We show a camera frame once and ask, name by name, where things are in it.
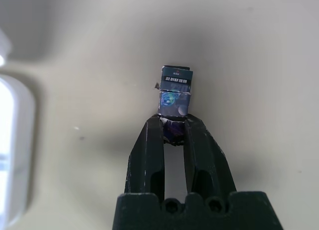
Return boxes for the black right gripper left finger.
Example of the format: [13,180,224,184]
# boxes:
[124,114,166,199]

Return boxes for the white plastic pencil case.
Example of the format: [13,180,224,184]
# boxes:
[0,74,35,222]

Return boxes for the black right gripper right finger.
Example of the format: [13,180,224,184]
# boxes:
[184,113,238,195]

